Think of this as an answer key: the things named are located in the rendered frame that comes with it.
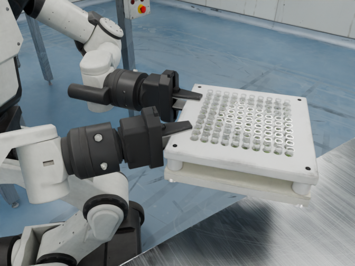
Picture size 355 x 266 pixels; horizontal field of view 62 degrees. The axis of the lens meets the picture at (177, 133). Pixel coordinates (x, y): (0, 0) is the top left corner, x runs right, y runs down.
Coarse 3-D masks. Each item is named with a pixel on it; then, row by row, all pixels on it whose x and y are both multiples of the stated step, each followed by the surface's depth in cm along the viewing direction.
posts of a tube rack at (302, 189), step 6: (168, 162) 52; (174, 162) 51; (180, 162) 51; (174, 168) 52; (180, 168) 52; (294, 186) 48; (300, 186) 47; (306, 186) 46; (300, 192) 47; (306, 192) 47
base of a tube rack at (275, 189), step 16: (176, 176) 52; (192, 176) 51; (208, 176) 51; (224, 176) 51; (240, 176) 51; (256, 176) 51; (240, 192) 50; (256, 192) 50; (272, 192) 49; (288, 192) 48
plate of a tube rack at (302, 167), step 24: (264, 96) 63; (288, 96) 64; (192, 120) 56; (168, 144) 50; (192, 144) 50; (216, 144) 51; (240, 144) 51; (312, 144) 51; (240, 168) 47; (264, 168) 46; (288, 168) 46; (312, 168) 46
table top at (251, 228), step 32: (320, 160) 75; (352, 160) 75; (320, 192) 66; (352, 192) 66; (224, 224) 60; (256, 224) 60; (288, 224) 60; (320, 224) 60; (352, 224) 60; (160, 256) 54; (192, 256) 54; (224, 256) 54; (256, 256) 54; (288, 256) 54; (320, 256) 54; (352, 256) 54
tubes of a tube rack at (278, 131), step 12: (216, 96) 62; (216, 108) 59; (240, 108) 59; (252, 108) 58; (276, 108) 58; (216, 120) 54; (228, 120) 55; (240, 120) 55; (252, 120) 55; (264, 120) 56; (276, 120) 55; (204, 132) 52; (216, 132) 53; (228, 132) 52; (240, 132) 53; (264, 132) 53; (276, 132) 52; (264, 144) 50; (276, 144) 50
